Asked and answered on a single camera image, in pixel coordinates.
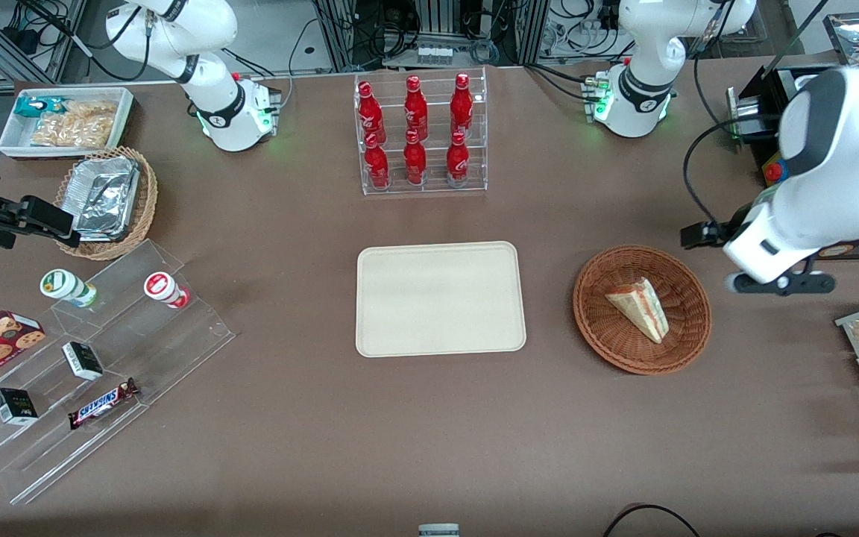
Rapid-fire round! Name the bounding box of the triangle sandwich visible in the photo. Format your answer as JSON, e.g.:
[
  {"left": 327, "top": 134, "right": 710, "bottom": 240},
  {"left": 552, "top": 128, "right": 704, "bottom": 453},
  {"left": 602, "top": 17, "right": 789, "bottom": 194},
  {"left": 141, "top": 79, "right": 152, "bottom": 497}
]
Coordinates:
[{"left": 605, "top": 277, "right": 670, "bottom": 345}]

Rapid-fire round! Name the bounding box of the light wicker basket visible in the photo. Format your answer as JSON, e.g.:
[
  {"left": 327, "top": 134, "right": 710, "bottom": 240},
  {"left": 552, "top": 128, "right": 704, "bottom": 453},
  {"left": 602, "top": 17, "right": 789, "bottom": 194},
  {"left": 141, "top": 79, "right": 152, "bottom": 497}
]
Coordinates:
[{"left": 54, "top": 146, "right": 159, "bottom": 261}]

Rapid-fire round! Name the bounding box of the brown wicker basket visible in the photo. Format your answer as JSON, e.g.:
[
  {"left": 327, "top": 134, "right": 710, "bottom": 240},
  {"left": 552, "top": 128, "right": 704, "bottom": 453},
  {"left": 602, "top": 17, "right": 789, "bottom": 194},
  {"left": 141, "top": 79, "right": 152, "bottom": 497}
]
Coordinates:
[{"left": 573, "top": 245, "right": 713, "bottom": 375}]

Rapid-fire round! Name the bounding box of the beige plastic tray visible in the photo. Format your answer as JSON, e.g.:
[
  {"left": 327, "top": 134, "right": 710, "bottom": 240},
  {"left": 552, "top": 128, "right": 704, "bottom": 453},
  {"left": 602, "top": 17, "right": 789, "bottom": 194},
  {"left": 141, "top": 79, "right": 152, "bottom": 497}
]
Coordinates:
[{"left": 356, "top": 241, "right": 527, "bottom": 358}]

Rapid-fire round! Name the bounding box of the silver foil container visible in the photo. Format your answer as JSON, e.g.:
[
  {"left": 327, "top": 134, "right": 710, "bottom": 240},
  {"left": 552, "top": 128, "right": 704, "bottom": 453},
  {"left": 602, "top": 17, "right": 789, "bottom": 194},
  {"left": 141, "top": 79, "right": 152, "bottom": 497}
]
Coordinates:
[{"left": 64, "top": 155, "right": 141, "bottom": 242}]

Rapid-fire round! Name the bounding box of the green lid drink cup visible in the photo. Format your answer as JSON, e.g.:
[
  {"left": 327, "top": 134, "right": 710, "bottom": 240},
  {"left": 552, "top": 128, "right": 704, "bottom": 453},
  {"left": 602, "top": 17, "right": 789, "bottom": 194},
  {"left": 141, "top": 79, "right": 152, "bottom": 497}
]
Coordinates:
[{"left": 40, "top": 268, "right": 98, "bottom": 309}]

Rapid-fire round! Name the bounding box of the white rectangular bin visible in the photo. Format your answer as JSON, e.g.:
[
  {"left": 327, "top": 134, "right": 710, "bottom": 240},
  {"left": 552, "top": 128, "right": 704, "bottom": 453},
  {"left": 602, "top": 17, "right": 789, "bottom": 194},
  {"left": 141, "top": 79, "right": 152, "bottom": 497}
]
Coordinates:
[{"left": 0, "top": 87, "right": 135, "bottom": 160}]

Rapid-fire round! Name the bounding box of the clear bag of crackers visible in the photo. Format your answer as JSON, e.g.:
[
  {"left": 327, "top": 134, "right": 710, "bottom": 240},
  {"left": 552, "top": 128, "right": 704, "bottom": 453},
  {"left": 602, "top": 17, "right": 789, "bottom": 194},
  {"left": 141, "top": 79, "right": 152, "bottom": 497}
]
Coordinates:
[{"left": 30, "top": 100, "right": 119, "bottom": 148}]

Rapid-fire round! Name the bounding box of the teal snack packet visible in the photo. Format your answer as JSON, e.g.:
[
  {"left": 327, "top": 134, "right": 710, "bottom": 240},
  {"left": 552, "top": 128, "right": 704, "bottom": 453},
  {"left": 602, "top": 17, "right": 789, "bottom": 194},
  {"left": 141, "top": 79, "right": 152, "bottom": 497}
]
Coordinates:
[{"left": 13, "top": 96, "right": 66, "bottom": 119}]

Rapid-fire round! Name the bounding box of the red lid drink cup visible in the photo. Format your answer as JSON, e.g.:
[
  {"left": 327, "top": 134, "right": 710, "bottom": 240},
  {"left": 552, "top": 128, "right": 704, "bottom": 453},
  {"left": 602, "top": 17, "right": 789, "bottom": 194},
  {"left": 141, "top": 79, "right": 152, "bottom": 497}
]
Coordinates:
[{"left": 143, "top": 271, "right": 191, "bottom": 310}]

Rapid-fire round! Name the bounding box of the small black box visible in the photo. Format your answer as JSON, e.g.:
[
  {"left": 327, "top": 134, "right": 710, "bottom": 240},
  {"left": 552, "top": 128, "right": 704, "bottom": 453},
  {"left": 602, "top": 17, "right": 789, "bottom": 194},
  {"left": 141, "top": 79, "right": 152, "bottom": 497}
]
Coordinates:
[
  {"left": 0, "top": 388, "right": 39, "bottom": 427},
  {"left": 62, "top": 342, "right": 104, "bottom": 382}
]

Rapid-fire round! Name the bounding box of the clear acrylic step display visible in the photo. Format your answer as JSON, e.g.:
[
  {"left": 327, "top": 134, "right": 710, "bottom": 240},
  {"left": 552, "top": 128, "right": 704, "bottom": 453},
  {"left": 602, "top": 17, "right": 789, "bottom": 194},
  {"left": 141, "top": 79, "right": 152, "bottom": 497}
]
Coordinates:
[{"left": 0, "top": 239, "right": 237, "bottom": 506}]

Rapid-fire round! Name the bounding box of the snickers chocolate bar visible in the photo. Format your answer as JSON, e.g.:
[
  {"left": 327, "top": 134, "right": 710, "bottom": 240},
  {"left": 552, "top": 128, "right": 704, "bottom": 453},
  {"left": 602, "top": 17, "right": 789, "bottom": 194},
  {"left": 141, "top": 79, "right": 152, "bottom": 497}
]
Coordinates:
[{"left": 68, "top": 377, "right": 139, "bottom": 430}]

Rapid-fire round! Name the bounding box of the black food warmer cabinet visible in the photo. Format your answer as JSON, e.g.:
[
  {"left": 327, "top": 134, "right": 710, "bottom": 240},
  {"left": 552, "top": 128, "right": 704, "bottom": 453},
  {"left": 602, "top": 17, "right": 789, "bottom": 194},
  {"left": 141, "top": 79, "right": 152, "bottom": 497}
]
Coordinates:
[{"left": 726, "top": 13, "right": 859, "bottom": 260}]

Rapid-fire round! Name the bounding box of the red cola bottle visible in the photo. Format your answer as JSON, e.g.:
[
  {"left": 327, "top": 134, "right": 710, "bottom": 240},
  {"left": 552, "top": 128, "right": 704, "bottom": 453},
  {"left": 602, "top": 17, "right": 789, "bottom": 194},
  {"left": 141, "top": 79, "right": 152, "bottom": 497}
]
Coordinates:
[
  {"left": 450, "top": 72, "right": 474, "bottom": 139},
  {"left": 364, "top": 133, "right": 391, "bottom": 189},
  {"left": 445, "top": 131, "right": 471, "bottom": 188},
  {"left": 357, "top": 81, "right": 387, "bottom": 144},
  {"left": 404, "top": 75, "right": 430, "bottom": 141},
  {"left": 403, "top": 129, "right": 428, "bottom": 186}
]

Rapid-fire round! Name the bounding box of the clear acrylic bottle rack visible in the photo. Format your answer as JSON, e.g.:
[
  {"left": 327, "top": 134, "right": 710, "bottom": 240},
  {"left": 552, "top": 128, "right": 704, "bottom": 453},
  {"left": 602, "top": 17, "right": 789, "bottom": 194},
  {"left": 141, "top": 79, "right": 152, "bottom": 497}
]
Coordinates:
[{"left": 353, "top": 66, "right": 489, "bottom": 197}]

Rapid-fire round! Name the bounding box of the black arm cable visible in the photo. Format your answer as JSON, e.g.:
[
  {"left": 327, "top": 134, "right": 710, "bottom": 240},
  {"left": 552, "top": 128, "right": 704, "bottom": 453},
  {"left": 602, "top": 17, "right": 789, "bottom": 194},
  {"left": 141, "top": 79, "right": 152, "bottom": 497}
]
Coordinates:
[{"left": 681, "top": 112, "right": 782, "bottom": 251}]

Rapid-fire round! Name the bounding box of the black table cable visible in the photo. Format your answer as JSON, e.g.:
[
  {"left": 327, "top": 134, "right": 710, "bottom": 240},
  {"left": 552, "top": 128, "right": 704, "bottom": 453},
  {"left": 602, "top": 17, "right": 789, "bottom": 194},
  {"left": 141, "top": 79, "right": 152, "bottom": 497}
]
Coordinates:
[{"left": 602, "top": 504, "right": 703, "bottom": 537}]

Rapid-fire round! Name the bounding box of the aluminium frame rack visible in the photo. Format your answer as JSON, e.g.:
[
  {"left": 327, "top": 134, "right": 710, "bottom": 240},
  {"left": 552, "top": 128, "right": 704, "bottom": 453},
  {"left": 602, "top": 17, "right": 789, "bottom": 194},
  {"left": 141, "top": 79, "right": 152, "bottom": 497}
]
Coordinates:
[{"left": 310, "top": 0, "right": 551, "bottom": 73}]

